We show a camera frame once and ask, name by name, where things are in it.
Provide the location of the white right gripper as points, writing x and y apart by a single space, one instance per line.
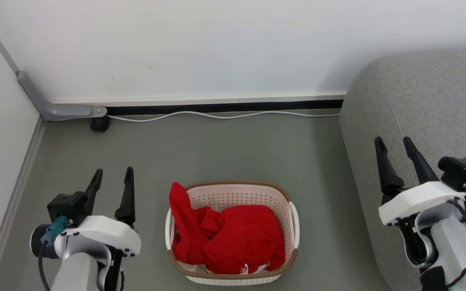
419 200

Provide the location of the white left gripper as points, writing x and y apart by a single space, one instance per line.
103 232

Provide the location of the red white striped sleeve shirt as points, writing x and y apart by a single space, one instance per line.
195 267

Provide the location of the red shirt with white trim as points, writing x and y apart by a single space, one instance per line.
233 236

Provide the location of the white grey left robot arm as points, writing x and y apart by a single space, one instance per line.
77 270

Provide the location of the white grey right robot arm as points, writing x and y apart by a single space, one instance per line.
455 250

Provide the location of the white perforated laundry basket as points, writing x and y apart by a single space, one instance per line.
237 198

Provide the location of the grey fabric sofa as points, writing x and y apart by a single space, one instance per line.
427 101

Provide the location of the black caster wheel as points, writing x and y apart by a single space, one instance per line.
100 124

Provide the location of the grey metal support leg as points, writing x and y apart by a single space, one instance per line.
55 110

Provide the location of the black baseboard strip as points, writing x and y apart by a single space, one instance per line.
225 107

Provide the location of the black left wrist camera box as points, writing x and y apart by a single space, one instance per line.
68 207

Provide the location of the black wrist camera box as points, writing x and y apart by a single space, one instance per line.
463 171
68 207

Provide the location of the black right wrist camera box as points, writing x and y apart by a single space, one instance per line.
463 171

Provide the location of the teal left camera connector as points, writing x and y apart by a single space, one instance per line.
56 229

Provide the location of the grey partition floor rail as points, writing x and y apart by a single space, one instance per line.
10 210

